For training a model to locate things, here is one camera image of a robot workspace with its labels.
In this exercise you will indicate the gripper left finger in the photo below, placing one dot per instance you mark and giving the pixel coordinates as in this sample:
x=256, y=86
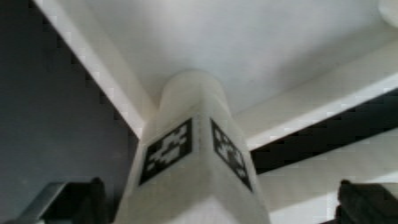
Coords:
x=68, y=204

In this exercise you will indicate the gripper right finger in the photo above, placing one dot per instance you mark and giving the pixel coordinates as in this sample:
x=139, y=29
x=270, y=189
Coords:
x=368, y=203

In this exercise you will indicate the white table leg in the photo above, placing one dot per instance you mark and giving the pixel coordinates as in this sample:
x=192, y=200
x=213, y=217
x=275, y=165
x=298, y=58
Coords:
x=192, y=184

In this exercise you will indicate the white square table top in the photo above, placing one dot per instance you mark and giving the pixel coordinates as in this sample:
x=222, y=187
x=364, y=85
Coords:
x=300, y=53

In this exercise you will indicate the white L-shaped obstacle fence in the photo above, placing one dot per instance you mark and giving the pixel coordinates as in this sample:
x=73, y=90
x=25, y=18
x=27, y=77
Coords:
x=300, y=185

